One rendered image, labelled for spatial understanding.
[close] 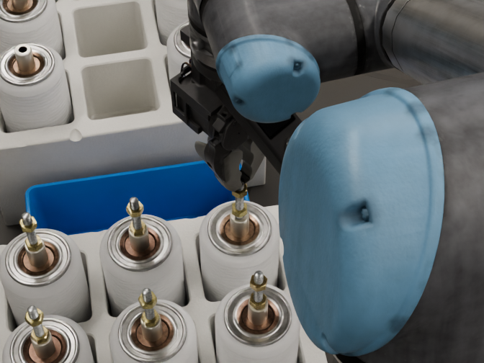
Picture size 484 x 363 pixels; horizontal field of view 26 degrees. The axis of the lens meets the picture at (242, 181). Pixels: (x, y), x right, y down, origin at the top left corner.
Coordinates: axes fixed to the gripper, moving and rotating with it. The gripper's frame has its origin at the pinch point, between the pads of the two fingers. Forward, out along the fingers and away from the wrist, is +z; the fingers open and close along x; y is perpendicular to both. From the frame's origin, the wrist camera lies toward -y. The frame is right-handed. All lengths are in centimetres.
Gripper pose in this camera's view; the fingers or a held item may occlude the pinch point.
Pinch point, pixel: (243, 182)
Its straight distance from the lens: 115.4
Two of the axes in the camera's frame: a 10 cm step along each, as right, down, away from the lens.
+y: -6.8, -5.9, 4.3
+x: -7.3, 5.5, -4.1
